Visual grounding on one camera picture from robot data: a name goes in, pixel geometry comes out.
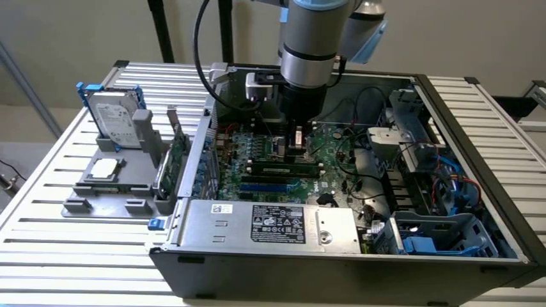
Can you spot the blue expansion slot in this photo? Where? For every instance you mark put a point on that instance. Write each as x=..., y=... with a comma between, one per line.
x=265, y=187

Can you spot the blue case latch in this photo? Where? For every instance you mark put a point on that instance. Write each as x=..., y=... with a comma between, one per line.
x=156, y=224

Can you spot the green graphics card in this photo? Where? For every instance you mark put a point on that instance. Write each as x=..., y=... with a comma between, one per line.
x=172, y=166

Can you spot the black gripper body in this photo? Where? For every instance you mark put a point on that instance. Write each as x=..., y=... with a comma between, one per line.
x=300, y=102

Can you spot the grey metal pole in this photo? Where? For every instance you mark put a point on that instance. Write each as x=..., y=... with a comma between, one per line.
x=25, y=86

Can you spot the CPU socket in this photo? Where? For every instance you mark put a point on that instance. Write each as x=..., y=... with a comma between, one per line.
x=276, y=145

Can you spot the black expansion slot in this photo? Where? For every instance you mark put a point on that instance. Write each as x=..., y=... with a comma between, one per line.
x=264, y=195

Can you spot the black open PC case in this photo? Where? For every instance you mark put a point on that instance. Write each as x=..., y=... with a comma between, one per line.
x=340, y=275

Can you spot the grey parts rack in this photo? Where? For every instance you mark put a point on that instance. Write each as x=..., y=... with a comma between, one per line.
x=140, y=150

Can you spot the metal disk bay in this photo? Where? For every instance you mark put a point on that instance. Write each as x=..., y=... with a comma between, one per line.
x=404, y=112

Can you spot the aluminium frame profile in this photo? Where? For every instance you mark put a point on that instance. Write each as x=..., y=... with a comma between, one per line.
x=532, y=96

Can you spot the green motherboard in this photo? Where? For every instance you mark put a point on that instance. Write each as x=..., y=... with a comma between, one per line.
x=324, y=166

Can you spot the silver CPU chip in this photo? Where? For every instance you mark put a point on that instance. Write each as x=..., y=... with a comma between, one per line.
x=104, y=168

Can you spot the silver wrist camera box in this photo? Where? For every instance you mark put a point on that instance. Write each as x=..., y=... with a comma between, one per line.
x=259, y=85

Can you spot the blue disk caddy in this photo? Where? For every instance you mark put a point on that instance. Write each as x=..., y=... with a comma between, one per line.
x=137, y=92

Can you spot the coin cell battery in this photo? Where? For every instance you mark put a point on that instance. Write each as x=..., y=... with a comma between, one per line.
x=337, y=134

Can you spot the black stand post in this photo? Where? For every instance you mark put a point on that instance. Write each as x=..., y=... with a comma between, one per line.
x=160, y=28
x=224, y=28

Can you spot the silver power supply unit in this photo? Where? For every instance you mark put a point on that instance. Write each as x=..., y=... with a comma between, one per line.
x=239, y=224

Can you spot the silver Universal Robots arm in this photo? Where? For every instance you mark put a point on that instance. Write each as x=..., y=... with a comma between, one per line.
x=307, y=35

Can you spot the grey drive unit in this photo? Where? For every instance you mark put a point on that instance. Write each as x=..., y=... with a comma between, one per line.
x=383, y=137

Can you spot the blue-grey drive cage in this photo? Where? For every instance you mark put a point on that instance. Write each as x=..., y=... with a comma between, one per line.
x=443, y=233

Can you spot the black RAM stick with label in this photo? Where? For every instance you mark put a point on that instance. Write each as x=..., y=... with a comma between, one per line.
x=276, y=167

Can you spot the silver hard disk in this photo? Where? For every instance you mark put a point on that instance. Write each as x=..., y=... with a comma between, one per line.
x=115, y=120

